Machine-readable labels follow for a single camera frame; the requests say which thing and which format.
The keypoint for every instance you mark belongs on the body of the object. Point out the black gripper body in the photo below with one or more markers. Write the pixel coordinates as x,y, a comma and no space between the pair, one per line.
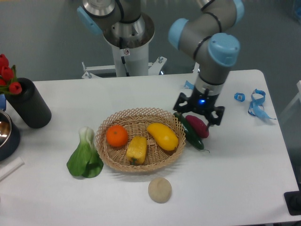
202,101

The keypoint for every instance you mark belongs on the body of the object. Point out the yellow bell pepper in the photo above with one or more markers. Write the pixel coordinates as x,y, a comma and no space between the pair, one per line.
136,151

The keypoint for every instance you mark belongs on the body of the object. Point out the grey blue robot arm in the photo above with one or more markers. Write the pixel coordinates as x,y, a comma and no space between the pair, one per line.
206,42

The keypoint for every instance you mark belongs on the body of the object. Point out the purple sweet potato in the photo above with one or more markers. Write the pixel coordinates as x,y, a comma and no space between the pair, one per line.
198,125

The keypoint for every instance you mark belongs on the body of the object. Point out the curved blue tape strip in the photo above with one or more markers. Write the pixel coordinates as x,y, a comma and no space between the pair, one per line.
188,85

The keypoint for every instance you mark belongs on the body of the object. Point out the green cucumber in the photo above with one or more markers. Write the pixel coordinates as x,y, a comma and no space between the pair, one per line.
191,135

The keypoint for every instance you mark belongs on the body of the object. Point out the yellow mango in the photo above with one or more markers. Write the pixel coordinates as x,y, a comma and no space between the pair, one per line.
164,136

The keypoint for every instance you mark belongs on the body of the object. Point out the small blue tape roll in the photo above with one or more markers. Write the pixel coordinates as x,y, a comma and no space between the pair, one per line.
240,97

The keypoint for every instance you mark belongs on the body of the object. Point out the tangled blue tape strip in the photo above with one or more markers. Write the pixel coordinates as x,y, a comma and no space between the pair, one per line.
256,108

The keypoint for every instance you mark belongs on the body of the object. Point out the orange fruit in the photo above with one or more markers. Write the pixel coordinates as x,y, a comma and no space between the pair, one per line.
117,136

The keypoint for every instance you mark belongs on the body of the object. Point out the beige round bun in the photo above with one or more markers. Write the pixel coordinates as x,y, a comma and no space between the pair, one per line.
160,190

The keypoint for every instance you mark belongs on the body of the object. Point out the green bok choy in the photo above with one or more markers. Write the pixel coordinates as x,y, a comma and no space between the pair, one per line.
85,161

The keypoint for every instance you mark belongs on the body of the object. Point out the black device at table corner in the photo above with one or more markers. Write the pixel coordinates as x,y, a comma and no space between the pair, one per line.
293,202

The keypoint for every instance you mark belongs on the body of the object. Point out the black cylindrical vase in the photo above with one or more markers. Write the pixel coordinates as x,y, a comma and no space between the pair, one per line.
30,105

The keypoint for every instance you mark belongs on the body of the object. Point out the dark metal bowl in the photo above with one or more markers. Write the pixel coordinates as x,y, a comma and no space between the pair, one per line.
9,136

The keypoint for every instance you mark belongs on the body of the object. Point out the red tulip bouquet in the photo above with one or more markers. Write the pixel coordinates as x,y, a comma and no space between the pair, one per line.
9,83

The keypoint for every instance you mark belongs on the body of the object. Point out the white paper roll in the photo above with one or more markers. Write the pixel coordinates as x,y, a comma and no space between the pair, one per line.
11,167

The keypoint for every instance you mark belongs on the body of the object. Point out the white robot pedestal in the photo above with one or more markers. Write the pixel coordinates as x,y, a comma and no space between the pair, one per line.
126,28

